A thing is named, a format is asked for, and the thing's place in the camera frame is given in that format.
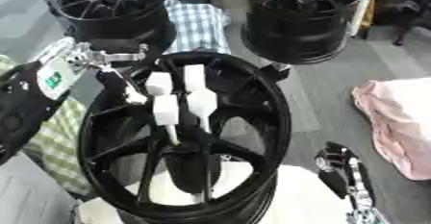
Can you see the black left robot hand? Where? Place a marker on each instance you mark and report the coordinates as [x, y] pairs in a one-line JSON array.
[[115, 80]]

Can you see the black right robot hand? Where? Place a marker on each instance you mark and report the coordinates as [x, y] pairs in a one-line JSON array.
[[334, 173]]

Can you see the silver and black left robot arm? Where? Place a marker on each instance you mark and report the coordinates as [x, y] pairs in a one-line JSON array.
[[22, 106]]

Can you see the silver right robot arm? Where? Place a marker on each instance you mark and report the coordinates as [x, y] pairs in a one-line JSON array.
[[365, 205]]

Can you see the black wheel rim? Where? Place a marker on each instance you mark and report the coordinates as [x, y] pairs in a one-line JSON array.
[[120, 29], [297, 38]]

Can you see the large black spoked wheel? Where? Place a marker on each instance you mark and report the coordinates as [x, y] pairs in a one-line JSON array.
[[263, 106]]

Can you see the pink cloth bundle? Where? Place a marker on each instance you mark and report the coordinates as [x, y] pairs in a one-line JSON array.
[[398, 122]]

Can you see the black chair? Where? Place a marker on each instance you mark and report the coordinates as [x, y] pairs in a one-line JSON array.
[[409, 6]]

